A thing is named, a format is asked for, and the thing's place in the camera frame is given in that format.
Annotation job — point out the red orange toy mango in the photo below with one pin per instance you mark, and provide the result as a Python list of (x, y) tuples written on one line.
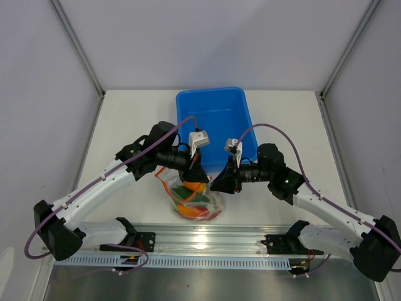
[(190, 212)]

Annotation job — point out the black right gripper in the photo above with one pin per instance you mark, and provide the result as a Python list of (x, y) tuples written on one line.
[(228, 181)]

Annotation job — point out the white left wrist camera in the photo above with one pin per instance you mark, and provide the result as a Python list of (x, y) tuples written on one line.
[(198, 139)]

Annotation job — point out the dark green toy cucumber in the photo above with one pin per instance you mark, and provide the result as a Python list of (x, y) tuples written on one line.
[(182, 194)]

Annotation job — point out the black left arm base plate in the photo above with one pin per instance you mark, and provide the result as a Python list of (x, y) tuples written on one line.
[(145, 241)]

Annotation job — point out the blue plastic bin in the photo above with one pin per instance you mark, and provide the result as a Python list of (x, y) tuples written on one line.
[(222, 112)]

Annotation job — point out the aluminium frame post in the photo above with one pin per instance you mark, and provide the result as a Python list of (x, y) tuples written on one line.
[(356, 37), (75, 43)]

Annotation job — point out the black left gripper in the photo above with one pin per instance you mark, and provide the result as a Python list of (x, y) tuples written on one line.
[(193, 170)]

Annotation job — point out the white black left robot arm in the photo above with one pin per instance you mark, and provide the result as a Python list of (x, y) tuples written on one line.
[(129, 165)]

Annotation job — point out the yellow orange toy mango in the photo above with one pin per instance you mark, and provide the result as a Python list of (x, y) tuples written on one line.
[(198, 187)]

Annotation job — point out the aluminium front rail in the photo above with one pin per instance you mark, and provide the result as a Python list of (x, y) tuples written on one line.
[(181, 239)]

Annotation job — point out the left aluminium frame post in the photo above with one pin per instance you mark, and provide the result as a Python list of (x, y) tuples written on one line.
[(75, 43)]

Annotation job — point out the red toy chili pepper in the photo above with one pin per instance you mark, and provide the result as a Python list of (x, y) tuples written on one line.
[(208, 215)]

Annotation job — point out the clear orange-zipper zip bag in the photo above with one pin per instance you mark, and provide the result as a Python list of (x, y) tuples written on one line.
[(170, 178)]

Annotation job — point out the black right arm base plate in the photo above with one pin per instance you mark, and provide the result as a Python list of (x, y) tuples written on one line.
[(286, 245)]

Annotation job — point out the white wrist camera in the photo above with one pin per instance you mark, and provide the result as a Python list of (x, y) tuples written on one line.
[(234, 146), (198, 139)]

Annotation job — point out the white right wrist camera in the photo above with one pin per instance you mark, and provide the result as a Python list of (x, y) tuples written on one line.
[(234, 146)]

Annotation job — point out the right aluminium frame post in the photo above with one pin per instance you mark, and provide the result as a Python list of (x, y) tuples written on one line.
[(356, 37)]

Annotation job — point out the white slotted cable duct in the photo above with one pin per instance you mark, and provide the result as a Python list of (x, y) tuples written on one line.
[(164, 261)]

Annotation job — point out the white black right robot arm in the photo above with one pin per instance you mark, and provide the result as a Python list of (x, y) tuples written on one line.
[(371, 244)]

